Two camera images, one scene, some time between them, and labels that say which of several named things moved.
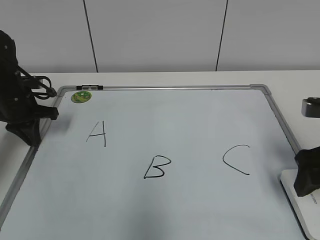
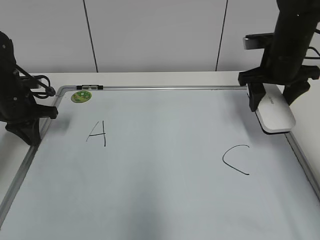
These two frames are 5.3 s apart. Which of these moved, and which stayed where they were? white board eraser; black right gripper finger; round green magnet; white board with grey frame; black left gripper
Moved: white board eraser; black right gripper finger
Stayed: round green magnet; white board with grey frame; black left gripper
